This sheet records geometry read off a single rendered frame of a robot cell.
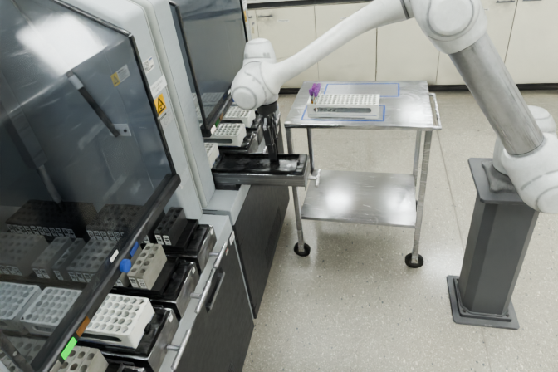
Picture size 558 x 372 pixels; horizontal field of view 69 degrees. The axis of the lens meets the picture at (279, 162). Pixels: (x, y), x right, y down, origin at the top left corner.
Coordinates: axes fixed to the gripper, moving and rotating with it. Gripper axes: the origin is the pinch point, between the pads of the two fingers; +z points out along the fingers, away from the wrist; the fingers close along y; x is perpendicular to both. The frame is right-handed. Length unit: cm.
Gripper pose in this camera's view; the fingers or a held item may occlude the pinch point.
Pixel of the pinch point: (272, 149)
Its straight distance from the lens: 151.2
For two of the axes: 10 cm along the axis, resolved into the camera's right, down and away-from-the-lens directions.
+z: 1.1, 8.2, 5.6
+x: 9.7, 0.2, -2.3
